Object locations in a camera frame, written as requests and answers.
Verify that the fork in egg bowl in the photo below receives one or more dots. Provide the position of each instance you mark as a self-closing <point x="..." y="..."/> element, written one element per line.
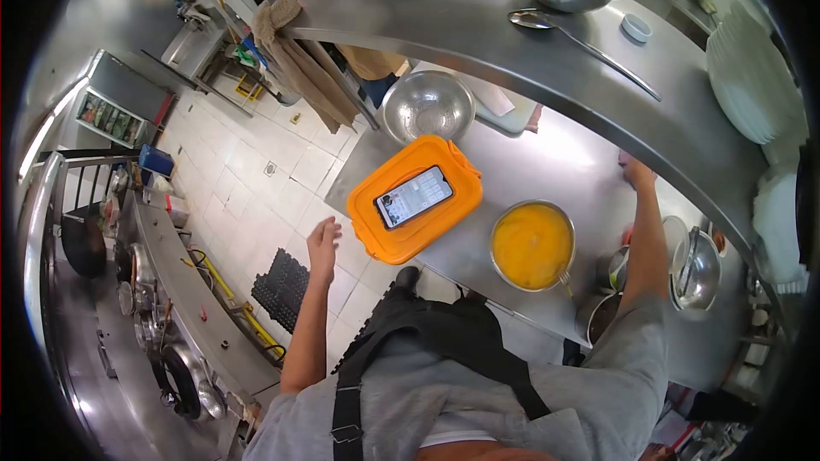
<point x="566" y="282"/>

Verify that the person's body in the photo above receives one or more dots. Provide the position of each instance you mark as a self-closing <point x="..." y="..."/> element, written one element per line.
<point x="410" y="397"/>

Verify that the blue plastic box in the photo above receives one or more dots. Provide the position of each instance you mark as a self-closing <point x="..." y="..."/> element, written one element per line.
<point x="156" y="160"/>

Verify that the steel pot with lid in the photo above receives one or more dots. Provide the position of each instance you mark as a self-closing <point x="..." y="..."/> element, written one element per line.
<point x="698" y="272"/>

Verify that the brown hanging towel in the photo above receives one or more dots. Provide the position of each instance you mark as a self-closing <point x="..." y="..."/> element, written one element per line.
<point x="307" y="77"/>

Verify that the steel sink table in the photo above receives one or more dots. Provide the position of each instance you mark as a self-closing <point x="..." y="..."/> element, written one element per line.
<point x="192" y="45"/>

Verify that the person's left fingers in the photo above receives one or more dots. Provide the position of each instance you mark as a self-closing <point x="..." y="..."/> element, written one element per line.
<point x="328" y="227"/>

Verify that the long steel ladle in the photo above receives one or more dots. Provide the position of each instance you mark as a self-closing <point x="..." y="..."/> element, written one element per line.
<point x="576" y="38"/>

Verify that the steel bowl of beaten egg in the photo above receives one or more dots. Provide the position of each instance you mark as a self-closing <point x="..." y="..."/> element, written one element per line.
<point x="532" y="246"/>

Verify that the black smartphone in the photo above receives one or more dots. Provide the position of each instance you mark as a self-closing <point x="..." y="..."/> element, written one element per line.
<point x="413" y="197"/>

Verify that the person's left hand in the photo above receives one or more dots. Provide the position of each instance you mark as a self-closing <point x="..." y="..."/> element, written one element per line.
<point x="321" y="250"/>

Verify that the person's right hand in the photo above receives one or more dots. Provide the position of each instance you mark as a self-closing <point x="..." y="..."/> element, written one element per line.
<point x="639" y="175"/>

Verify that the orange lidded plastic container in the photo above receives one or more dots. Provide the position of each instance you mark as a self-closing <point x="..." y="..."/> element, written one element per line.
<point x="410" y="240"/>

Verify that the dark steel pot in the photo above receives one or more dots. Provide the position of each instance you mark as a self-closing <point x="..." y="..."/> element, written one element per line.
<point x="599" y="320"/>

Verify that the glass door display fridge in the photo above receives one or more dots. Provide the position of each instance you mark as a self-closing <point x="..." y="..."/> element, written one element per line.
<point x="118" y="105"/>

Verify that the small white dish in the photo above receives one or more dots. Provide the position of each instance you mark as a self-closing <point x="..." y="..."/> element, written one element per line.
<point x="636" y="27"/>

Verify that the stainless steel overshelf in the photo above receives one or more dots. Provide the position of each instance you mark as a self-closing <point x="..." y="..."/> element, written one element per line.
<point x="487" y="25"/>

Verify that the black rubber floor mat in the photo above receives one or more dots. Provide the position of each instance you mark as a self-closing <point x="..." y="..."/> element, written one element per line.
<point x="282" y="288"/>

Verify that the steel cooking range with woks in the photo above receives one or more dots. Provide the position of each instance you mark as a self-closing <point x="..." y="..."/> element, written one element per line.
<point x="160" y="307"/>

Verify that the stack of white plates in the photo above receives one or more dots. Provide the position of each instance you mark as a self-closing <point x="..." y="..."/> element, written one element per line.
<point x="753" y="83"/>

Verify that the steel colander bowl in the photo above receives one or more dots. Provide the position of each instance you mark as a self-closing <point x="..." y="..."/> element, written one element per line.
<point x="427" y="105"/>

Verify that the small steel pot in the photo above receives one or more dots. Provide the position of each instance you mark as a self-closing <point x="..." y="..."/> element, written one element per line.
<point x="615" y="269"/>

